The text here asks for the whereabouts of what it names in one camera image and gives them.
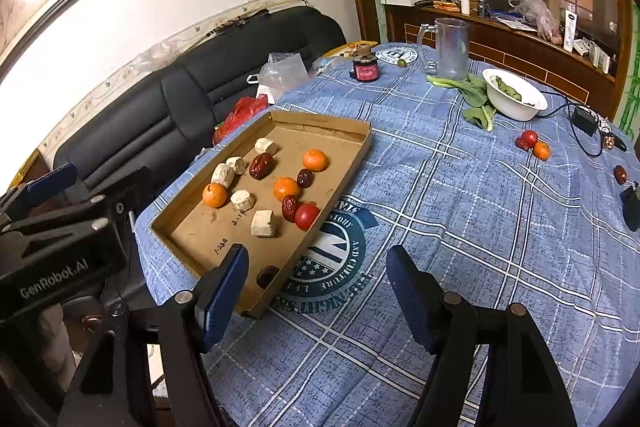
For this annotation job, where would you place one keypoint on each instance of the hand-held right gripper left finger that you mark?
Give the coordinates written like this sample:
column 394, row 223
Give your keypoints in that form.
column 225, row 297

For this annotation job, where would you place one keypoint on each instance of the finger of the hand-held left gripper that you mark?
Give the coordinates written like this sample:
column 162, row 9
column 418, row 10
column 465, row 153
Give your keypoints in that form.
column 120, row 192
column 50, row 181

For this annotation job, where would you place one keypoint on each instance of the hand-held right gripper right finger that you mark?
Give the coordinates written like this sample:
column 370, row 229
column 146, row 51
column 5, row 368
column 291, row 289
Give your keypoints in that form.
column 410, row 297

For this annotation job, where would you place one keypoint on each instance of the brown cardboard tray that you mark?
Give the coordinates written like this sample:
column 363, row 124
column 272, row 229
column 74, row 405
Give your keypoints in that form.
column 200, row 237

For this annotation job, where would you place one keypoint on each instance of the pale sugarcane chunk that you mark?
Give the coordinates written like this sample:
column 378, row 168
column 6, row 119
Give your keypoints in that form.
column 262, row 223
column 242, row 198
column 222, row 175
column 265, row 146
column 236, row 165

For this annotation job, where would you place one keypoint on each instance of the large red date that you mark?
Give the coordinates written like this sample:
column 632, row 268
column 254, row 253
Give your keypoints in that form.
column 261, row 165

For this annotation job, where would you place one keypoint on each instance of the blue plaid tablecloth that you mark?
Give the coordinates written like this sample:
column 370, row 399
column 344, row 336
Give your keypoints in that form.
column 450, row 217

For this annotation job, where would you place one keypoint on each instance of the black sofa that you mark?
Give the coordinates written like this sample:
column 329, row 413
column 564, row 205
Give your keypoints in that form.
column 175, row 107

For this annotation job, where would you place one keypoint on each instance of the small orange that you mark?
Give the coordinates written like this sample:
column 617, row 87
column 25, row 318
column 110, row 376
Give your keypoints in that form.
column 541, row 151

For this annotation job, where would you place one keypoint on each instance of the small red tomato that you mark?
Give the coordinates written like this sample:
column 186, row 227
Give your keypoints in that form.
column 530, row 138

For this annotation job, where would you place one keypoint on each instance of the clear plastic bag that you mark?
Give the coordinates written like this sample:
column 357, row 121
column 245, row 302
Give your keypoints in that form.
column 282, row 74

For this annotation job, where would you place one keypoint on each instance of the green leafy vegetable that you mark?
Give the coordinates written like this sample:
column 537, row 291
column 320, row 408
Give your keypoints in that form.
column 477, row 99

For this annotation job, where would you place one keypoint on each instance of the white bowl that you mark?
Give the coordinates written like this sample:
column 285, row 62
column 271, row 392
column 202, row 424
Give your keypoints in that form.
column 520, row 104

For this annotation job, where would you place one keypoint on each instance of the dark jar with pink label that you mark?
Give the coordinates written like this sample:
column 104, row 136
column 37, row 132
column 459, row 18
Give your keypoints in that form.
column 365, row 68

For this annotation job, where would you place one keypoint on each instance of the black pot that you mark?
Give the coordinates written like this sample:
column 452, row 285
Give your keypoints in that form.
column 631, row 209

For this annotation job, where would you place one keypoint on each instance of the dark red round fruit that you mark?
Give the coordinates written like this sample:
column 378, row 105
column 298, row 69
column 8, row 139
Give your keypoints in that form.
column 620, row 173

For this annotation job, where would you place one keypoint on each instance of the clear glass mug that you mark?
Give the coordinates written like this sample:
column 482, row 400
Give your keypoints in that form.
column 450, row 52

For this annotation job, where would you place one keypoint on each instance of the black power adapter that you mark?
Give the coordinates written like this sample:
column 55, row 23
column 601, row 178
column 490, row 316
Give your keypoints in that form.
column 584, row 119

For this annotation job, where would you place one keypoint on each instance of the small brown object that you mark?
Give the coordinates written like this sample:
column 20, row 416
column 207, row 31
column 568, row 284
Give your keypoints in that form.
column 611, row 141

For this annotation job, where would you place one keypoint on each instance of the wooden counter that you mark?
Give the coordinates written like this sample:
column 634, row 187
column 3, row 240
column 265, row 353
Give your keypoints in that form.
column 525, row 47

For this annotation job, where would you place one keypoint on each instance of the small white bottle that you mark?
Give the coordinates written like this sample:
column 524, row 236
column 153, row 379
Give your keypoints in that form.
column 465, row 6

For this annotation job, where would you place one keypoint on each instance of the plastic bag with red contents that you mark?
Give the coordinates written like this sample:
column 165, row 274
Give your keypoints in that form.
column 537, row 14

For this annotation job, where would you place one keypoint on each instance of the white carton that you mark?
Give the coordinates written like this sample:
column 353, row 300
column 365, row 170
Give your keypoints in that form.
column 570, row 29

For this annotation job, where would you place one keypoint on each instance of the green bamboo wall decal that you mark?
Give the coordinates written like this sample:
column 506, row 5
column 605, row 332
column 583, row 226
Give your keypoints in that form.
column 631, row 102

